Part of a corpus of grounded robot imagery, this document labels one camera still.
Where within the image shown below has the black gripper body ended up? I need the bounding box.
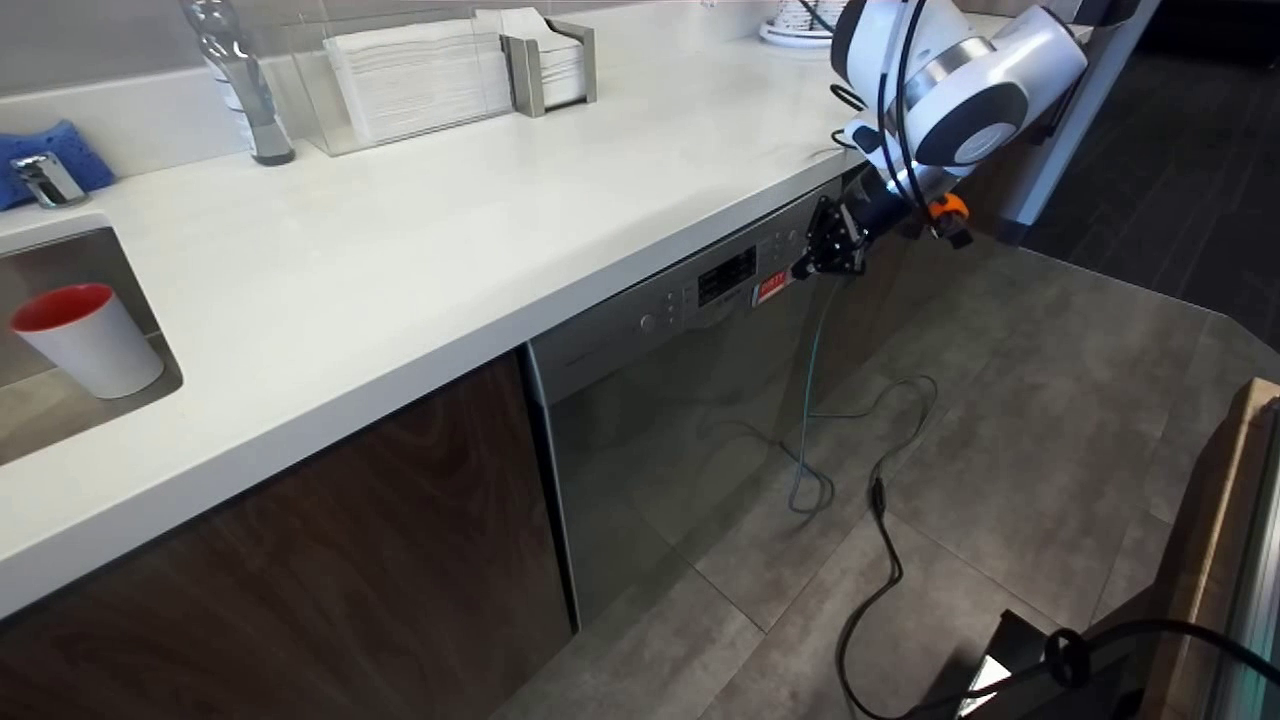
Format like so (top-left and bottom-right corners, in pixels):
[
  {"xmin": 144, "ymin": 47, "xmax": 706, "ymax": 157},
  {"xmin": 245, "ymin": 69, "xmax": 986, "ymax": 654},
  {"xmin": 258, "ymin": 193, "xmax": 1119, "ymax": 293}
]
[{"xmin": 825, "ymin": 188, "xmax": 888, "ymax": 255}]

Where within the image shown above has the stainless steel dishwasher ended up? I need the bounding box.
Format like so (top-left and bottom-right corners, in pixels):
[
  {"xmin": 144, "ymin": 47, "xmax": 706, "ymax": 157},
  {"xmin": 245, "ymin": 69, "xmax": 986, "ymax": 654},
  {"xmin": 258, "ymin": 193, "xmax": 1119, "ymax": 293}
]
[{"xmin": 523, "ymin": 172, "xmax": 873, "ymax": 632}]

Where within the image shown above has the white upright panel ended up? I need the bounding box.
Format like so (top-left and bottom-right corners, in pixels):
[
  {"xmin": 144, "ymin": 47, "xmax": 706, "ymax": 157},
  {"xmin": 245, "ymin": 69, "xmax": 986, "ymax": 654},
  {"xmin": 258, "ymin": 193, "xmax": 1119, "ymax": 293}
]
[{"xmin": 997, "ymin": 0, "xmax": 1162, "ymax": 231}]

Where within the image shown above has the grey napkin holder with napkins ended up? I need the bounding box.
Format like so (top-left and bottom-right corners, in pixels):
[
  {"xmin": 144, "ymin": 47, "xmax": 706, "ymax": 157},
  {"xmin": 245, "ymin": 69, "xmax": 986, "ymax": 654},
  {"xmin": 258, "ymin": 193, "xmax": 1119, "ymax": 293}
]
[{"xmin": 472, "ymin": 3, "xmax": 599, "ymax": 119}]

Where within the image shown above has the black box with white label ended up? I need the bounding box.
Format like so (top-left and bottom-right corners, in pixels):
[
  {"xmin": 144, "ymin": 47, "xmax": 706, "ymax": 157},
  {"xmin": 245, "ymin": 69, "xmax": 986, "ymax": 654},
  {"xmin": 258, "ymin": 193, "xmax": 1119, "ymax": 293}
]
[{"xmin": 916, "ymin": 607, "xmax": 1150, "ymax": 720}]

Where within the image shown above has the wooden edged robot table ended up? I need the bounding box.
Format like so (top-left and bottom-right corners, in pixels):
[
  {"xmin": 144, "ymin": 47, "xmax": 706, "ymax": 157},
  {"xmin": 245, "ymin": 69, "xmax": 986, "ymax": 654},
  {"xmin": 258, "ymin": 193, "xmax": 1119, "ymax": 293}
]
[{"xmin": 1134, "ymin": 372, "xmax": 1280, "ymax": 720}]

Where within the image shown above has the white cup with red inside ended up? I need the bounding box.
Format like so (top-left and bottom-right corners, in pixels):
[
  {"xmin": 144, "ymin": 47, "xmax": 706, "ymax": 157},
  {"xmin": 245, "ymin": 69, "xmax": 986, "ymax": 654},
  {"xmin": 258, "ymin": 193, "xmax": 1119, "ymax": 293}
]
[{"xmin": 9, "ymin": 279, "xmax": 169, "ymax": 402}]

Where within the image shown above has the blue sponge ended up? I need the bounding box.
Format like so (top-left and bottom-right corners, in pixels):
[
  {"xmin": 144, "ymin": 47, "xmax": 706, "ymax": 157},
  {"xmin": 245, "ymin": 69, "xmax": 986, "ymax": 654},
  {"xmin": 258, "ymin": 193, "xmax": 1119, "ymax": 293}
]
[{"xmin": 0, "ymin": 119, "xmax": 121, "ymax": 217}]

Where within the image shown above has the steel kitchen sink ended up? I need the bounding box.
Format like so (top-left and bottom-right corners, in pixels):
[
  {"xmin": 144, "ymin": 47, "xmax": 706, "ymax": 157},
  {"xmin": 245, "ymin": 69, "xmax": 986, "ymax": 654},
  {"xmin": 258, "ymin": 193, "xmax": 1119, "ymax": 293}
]
[{"xmin": 0, "ymin": 224, "xmax": 187, "ymax": 467}]

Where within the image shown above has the teal blue cable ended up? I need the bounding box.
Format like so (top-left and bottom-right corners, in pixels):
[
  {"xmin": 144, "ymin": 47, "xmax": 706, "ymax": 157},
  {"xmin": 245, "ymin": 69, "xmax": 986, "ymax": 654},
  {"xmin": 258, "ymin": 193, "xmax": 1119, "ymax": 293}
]
[{"xmin": 763, "ymin": 279, "xmax": 845, "ymax": 524}]

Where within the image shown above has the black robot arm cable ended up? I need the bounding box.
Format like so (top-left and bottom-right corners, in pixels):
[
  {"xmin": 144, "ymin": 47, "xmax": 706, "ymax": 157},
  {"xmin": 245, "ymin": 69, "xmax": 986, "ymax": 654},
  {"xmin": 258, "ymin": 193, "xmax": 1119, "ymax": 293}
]
[{"xmin": 868, "ymin": 0, "xmax": 940, "ymax": 219}]

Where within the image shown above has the black floor cable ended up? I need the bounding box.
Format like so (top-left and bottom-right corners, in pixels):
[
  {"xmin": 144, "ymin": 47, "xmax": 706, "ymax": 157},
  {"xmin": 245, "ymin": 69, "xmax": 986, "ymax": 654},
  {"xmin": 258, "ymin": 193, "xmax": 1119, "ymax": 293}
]
[{"xmin": 831, "ymin": 372, "xmax": 940, "ymax": 720}]

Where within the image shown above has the black cable with clip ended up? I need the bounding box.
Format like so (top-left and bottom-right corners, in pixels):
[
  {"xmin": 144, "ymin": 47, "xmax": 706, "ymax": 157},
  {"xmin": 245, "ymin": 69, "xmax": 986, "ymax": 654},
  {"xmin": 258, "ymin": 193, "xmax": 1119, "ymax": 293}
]
[{"xmin": 930, "ymin": 615, "xmax": 1280, "ymax": 713}]

